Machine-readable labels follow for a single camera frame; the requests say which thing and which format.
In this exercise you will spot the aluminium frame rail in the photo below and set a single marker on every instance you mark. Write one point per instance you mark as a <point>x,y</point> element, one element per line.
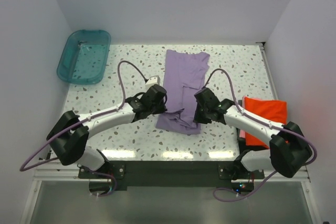
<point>55,171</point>

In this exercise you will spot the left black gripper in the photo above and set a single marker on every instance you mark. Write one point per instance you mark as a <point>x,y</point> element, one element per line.
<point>161,109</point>

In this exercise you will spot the pink folded t shirt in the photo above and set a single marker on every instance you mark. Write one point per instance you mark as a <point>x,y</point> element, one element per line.
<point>242,134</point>

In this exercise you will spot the purple t shirt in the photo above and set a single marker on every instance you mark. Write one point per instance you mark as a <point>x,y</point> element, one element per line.
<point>184,76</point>

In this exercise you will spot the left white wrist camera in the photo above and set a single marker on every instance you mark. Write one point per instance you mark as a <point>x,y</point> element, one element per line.
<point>154,80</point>

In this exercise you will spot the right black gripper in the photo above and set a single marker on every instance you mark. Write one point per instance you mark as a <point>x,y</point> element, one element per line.
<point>198,118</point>

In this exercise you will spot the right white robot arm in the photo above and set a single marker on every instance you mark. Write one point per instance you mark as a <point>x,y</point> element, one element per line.
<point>288,150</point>

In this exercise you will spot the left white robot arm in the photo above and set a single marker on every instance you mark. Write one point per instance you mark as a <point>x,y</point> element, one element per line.
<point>68,138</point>

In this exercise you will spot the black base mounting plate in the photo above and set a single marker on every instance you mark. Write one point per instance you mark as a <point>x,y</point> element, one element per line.
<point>177,173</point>

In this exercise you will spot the teal plastic basket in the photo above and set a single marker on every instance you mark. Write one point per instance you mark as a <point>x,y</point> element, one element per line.
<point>84,57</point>

